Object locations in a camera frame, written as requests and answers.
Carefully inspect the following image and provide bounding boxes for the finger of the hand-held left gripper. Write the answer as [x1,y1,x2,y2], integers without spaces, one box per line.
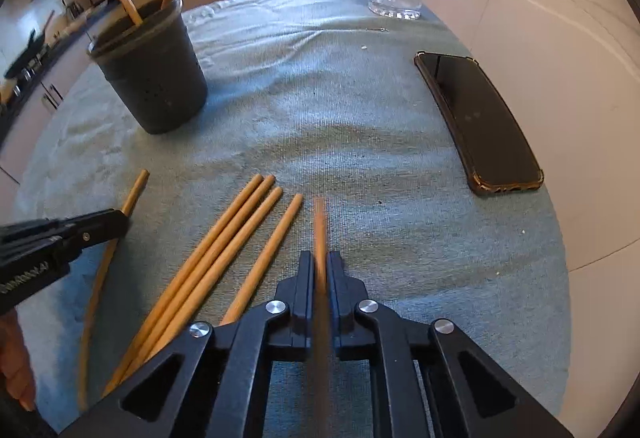
[0,209,130,253]

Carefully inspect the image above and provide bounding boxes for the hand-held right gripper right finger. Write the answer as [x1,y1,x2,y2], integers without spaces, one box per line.
[326,250,576,438]

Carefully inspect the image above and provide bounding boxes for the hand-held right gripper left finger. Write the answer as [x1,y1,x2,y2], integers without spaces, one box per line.
[60,250,316,438]

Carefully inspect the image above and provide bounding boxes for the dark grey utensil holder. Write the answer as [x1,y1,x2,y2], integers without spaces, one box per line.
[87,0,209,135]

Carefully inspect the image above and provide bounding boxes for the person's left hand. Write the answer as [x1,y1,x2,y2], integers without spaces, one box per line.
[0,310,37,411]

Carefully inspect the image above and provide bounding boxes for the grey-green table cloth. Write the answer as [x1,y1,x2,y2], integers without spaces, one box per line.
[12,0,573,438]

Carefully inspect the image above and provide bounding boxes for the black frying pan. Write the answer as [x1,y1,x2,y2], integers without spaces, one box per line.
[4,29,51,80]

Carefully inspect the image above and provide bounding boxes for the black smartphone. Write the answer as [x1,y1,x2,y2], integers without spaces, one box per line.
[414,50,545,196]

